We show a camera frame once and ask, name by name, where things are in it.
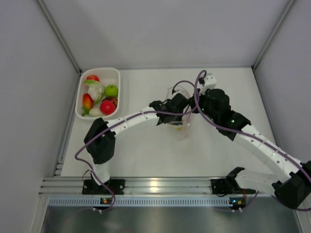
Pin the slotted white cable duct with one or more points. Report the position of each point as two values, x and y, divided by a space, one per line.
146 201

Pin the clear zip top bag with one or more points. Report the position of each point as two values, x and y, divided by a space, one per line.
181 120

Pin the red fake tomato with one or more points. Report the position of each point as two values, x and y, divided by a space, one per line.
93 77
107 107

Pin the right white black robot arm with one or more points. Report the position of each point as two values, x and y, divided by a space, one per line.
290 180

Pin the red orange fake fruit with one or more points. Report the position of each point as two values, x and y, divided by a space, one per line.
87 102

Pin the green white fake cabbage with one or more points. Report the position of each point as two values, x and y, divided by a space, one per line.
95 90

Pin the white perforated plastic basket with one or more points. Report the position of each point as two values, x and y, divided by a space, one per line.
107 76

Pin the green fake apple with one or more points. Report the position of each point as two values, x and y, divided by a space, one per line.
111 91

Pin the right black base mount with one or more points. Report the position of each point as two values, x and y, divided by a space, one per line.
220 187

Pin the purple fake eggplant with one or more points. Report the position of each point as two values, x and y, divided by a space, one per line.
112 99

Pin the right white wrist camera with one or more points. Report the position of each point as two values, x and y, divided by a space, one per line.
207 83

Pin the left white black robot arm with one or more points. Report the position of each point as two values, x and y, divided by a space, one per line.
101 138

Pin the white fake radish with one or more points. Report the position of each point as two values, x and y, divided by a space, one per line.
94 112

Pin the aluminium mounting rail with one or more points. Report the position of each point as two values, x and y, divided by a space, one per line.
69 186

